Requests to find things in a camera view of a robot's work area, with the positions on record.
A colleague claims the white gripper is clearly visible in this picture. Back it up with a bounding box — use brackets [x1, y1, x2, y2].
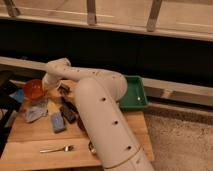
[42, 73, 60, 91]

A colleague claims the red orange bowl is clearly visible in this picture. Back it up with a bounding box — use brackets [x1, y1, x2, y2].
[23, 79, 44, 100]

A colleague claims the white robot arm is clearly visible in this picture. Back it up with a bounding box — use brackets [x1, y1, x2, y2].
[42, 58, 154, 171]

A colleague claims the green plastic tray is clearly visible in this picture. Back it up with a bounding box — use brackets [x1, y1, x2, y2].
[119, 75, 148, 111]

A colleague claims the black binder clip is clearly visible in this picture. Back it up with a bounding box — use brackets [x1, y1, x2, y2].
[58, 83, 71, 94]

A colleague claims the grey blue cloth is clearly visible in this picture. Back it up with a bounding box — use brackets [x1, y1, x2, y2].
[23, 100, 47, 123]

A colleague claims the black rectangular block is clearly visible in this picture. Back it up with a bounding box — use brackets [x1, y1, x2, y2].
[60, 105, 76, 124]

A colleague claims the blue object beside table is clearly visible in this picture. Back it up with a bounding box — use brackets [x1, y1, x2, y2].
[9, 89, 24, 103]

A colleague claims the blue sponge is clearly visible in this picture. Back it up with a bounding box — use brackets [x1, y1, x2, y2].
[51, 112, 66, 133]

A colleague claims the black chair at left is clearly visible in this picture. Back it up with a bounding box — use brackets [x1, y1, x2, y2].
[0, 70, 21, 156]

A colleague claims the purple bowl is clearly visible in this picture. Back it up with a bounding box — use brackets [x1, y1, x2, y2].
[77, 116, 86, 132]

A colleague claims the wooden table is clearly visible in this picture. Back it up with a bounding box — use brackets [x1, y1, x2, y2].
[0, 78, 155, 171]

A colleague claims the metal spoon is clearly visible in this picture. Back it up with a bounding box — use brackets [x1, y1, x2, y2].
[39, 145, 74, 153]

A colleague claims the small metal cup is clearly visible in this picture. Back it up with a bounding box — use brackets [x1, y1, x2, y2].
[88, 141, 96, 155]

